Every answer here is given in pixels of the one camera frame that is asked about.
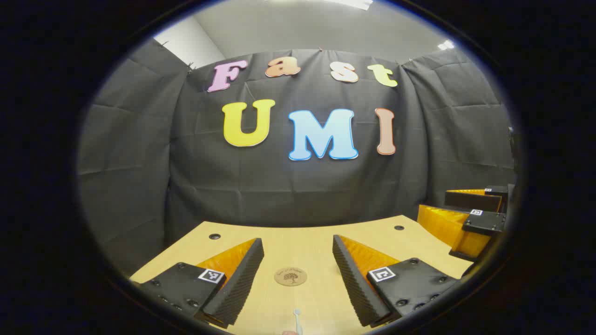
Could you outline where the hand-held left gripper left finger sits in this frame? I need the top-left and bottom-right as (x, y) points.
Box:
(132, 238), (265, 329)

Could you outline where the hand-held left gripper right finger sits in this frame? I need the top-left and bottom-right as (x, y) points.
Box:
(332, 235), (461, 328)

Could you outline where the round wooden coaster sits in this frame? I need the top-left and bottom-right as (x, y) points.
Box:
(274, 267), (308, 287)

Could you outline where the light wooden desktop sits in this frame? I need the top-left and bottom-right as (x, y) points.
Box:
(129, 215), (474, 335)

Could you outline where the black backdrop cloth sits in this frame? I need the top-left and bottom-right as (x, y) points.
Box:
(77, 40), (517, 280)

